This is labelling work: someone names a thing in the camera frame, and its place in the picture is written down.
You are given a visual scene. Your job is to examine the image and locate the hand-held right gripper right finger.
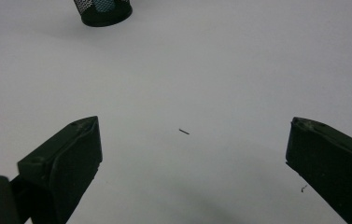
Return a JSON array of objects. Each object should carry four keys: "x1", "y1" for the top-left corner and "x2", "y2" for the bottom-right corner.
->
[{"x1": 285, "y1": 116, "x2": 352, "y2": 224}]

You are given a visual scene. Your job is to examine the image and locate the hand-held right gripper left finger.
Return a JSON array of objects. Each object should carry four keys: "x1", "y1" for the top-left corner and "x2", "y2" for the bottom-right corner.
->
[{"x1": 17, "y1": 116, "x2": 104, "y2": 224}]

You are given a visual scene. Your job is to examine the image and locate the black mesh cup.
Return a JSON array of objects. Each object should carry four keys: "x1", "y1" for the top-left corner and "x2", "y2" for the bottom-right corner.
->
[{"x1": 73, "y1": 0, "x2": 134, "y2": 28}]

